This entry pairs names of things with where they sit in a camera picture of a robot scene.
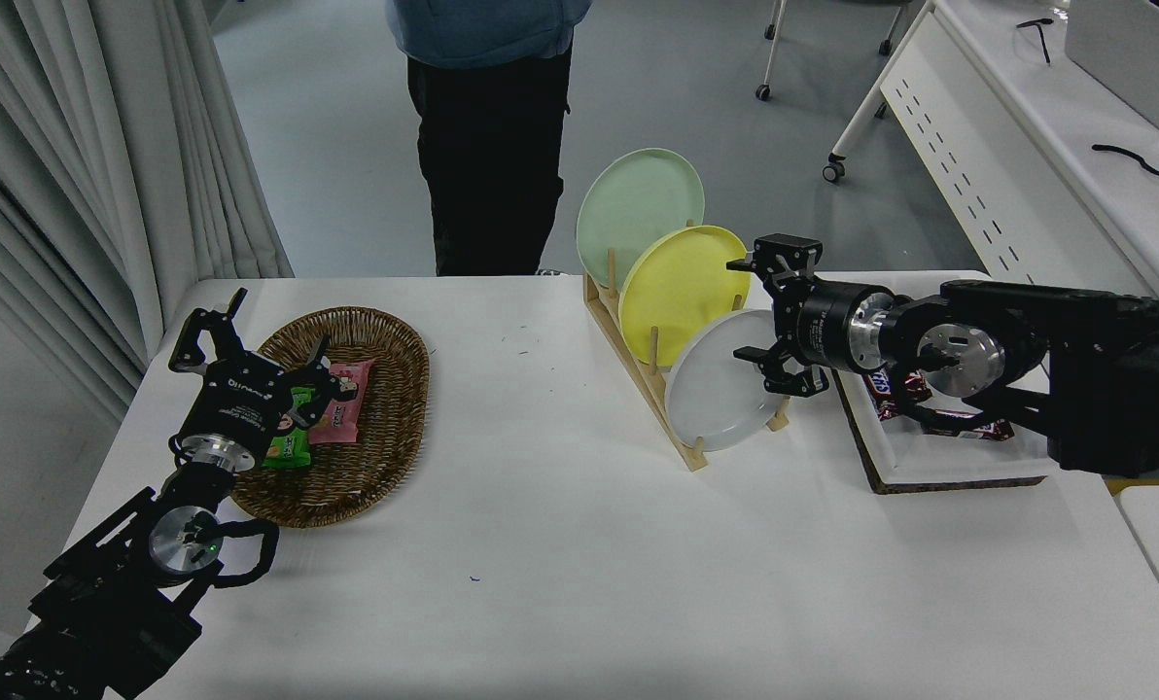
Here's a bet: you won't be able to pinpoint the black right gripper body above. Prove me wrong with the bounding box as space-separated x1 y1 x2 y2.
774 277 868 374

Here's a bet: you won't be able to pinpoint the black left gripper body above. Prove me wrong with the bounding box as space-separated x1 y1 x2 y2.
177 352 301 457

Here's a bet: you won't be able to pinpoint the white plate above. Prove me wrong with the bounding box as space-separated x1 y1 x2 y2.
664 309 794 453

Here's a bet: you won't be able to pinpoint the yellow plate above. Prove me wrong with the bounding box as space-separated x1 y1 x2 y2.
618 226 753 368

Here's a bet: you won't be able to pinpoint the wooden plate rack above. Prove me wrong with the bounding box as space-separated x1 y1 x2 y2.
582 248 792 473

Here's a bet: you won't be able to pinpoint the pale green plate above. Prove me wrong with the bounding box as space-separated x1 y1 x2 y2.
576 148 706 289

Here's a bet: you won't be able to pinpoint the pink snack packet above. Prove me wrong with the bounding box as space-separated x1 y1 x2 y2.
307 358 378 446

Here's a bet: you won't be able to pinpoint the brown wicker basket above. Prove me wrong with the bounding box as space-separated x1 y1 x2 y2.
229 306 432 529

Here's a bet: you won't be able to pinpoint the green snack packet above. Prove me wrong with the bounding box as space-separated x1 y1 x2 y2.
261 386 316 472

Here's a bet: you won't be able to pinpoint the white rectangular tray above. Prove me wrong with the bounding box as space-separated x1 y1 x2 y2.
813 270 1067 484

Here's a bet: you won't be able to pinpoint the white pleated curtain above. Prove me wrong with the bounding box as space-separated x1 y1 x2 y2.
0 0 295 429

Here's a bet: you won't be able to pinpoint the white desk with perforated panel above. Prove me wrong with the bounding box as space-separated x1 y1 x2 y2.
823 0 1159 332

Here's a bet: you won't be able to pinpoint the person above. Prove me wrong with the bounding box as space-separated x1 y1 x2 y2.
385 0 595 278

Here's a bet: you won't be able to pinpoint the black glasses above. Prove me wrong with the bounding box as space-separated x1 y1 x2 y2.
1015 17 1055 65

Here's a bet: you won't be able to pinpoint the silver laptop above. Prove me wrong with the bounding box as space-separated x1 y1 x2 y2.
1064 0 1159 134

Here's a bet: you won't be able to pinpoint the black cable on desk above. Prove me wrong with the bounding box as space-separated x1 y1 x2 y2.
1091 143 1159 181

